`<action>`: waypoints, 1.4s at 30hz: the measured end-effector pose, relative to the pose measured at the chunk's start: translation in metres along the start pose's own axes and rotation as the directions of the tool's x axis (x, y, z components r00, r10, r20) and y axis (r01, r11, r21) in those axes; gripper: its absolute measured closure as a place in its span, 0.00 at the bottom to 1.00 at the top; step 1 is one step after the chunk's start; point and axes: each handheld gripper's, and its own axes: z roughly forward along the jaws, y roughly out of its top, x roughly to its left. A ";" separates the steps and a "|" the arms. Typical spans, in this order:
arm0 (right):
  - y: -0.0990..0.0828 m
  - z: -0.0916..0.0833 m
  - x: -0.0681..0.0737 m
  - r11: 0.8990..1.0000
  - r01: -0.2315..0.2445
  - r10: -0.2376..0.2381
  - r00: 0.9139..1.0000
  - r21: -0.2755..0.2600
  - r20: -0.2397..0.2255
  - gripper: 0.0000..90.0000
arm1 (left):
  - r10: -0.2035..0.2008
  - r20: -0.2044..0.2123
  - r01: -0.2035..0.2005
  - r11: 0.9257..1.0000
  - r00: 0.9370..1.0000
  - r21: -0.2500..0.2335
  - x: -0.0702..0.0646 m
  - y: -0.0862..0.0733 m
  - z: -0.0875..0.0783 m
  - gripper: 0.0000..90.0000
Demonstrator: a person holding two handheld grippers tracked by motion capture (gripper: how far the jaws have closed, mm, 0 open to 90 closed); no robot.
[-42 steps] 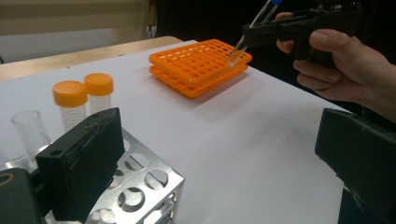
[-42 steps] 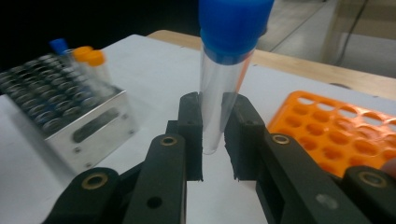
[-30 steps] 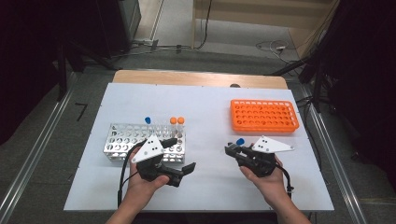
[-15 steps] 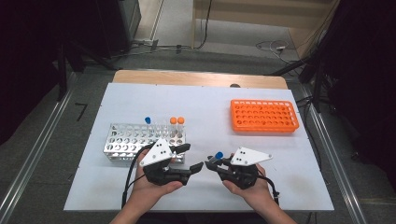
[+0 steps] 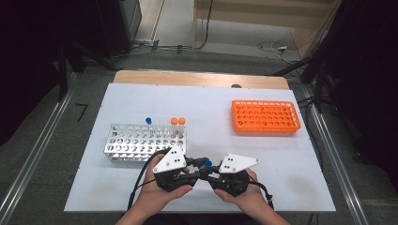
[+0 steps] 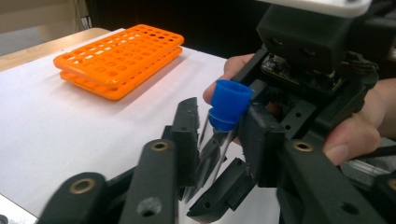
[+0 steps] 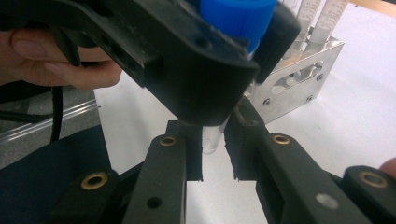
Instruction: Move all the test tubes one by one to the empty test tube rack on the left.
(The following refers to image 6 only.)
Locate right hand-held gripper black cable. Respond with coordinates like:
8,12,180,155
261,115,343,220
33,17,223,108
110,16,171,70
354,144,396,161

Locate wooden table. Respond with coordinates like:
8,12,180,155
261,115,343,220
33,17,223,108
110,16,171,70
0,27,110,73

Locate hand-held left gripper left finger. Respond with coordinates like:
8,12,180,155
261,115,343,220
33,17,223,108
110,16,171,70
162,97,201,189

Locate orange plastic test tube rack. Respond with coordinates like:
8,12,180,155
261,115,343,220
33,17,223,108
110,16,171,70
52,23,185,101

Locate blue capped test tube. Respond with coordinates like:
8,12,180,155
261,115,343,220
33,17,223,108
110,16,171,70
181,78,254,203

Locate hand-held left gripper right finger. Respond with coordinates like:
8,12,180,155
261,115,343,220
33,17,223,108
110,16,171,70
237,102,286,189

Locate metal floor rail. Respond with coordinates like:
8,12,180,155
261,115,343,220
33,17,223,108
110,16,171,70
340,155,396,189

